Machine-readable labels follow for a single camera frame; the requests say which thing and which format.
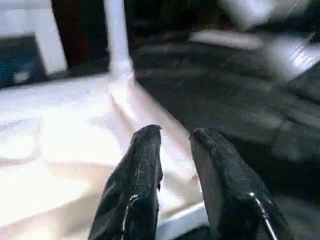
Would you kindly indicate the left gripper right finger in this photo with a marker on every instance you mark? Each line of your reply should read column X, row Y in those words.
column 230, row 195

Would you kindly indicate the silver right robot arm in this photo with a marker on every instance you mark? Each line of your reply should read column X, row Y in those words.
column 292, row 57

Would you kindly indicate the white sideboard cabinet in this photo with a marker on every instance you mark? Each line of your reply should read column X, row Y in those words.
column 47, row 45

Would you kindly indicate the white plastic table top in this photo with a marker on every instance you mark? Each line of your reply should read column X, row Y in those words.
column 62, row 137

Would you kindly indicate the black shiny mat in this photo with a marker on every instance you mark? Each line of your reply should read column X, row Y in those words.
column 225, row 100

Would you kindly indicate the white plastic table leg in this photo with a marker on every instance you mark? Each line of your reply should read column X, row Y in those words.
column 118, row 37
column 225, row 40

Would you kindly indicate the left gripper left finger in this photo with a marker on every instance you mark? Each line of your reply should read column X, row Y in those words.
column 135, row 187

